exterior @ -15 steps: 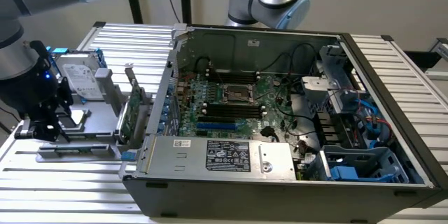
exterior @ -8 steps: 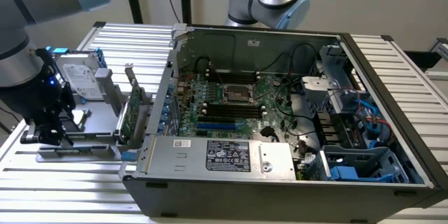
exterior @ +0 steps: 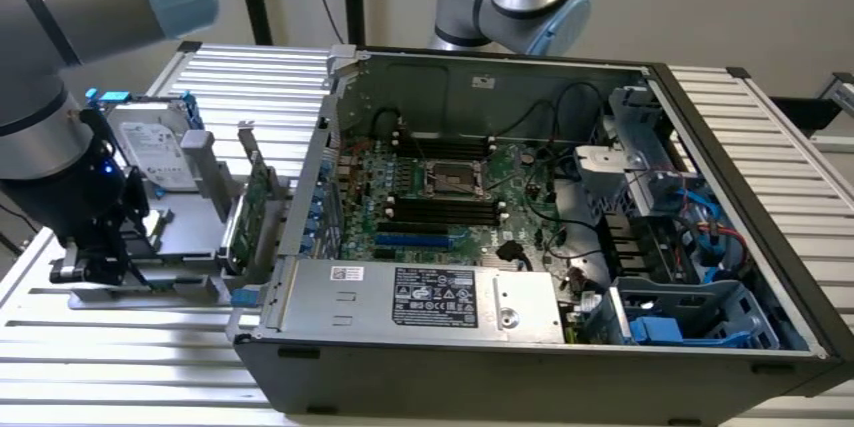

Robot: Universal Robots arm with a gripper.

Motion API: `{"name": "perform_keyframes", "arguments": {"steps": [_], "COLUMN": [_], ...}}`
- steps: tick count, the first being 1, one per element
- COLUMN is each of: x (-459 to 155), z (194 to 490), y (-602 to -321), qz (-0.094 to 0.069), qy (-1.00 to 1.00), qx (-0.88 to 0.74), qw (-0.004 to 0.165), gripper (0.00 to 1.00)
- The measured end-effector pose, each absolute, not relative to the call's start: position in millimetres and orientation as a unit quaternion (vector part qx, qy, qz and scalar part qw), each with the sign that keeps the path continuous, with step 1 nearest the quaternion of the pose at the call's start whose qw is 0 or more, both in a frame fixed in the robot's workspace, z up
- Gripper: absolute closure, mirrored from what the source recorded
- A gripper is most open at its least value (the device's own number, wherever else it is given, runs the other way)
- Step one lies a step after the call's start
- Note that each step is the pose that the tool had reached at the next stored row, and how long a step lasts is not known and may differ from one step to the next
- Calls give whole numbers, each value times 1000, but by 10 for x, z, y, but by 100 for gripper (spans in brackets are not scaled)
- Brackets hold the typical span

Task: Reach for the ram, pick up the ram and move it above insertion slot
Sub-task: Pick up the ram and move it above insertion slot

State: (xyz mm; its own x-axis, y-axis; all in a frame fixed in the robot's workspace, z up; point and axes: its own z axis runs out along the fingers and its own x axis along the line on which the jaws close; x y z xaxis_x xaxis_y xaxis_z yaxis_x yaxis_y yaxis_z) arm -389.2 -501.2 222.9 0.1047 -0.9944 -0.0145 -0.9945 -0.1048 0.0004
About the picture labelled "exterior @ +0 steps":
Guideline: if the blue-grey plastic disk bay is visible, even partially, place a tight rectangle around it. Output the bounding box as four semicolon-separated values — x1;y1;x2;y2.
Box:
585;274;783;349

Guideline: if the grey metal disk bay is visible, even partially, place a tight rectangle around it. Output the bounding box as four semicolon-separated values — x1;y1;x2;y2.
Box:
572;85;703;214

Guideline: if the black expansion slot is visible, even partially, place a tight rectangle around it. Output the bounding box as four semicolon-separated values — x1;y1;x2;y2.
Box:
370;247;436;261

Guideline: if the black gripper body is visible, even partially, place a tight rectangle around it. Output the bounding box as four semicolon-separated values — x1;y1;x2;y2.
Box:
0;165;129;249

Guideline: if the black looped wire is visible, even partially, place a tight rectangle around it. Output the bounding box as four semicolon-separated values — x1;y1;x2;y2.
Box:
368;107;404;141

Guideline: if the red disk wire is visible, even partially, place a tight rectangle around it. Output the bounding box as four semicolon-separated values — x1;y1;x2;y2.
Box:
704;225;743;244

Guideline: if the black RAM slot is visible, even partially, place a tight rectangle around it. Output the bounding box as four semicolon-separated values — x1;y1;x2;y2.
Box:
382;210;505;219
392;141;496;149
384;203;505;212
392;146;496;154
393;135;496;143
391;152;496;160
385;197;505;206
381;216;505;226

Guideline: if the green motherboard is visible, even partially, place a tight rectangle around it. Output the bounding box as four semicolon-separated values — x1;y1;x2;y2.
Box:
330;135;576;271

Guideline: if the long black wire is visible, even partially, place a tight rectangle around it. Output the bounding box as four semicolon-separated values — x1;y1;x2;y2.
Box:
516;80;609;151

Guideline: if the grey parts rack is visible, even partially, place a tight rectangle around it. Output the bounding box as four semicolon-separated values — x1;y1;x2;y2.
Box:
65;90;296;311

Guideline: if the green graphics card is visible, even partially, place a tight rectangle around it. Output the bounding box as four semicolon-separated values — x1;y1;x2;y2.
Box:
220;119;292;284

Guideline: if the blue disk wire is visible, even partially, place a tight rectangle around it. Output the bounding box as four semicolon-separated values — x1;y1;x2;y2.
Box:
671;185;725;281

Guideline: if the silver hard disk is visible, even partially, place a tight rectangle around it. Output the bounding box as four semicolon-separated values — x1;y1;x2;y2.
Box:
105;100;202;194

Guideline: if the green RAM stick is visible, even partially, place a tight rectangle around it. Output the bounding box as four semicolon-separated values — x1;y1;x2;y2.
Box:
129;274;178;294

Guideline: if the aluminium profile frame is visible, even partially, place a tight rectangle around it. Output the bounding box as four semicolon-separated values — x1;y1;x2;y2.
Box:
807;70;854;154

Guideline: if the black floor cable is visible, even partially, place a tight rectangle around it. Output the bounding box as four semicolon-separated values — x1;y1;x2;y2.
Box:
0;202;29;254

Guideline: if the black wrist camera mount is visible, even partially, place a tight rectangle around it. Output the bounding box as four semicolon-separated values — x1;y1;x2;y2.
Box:
77;105;129;171

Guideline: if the blue expansion slot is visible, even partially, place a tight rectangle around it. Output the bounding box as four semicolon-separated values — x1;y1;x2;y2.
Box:
374;234;453;248

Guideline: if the metal CPU socket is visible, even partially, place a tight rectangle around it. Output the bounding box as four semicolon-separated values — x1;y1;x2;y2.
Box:
415;158;493;199

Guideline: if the black open PC case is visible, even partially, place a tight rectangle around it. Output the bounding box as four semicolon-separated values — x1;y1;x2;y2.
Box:
225;44;854;417

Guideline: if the silver power supply unit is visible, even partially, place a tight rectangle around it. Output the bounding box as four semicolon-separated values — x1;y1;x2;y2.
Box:
257;258;569;346

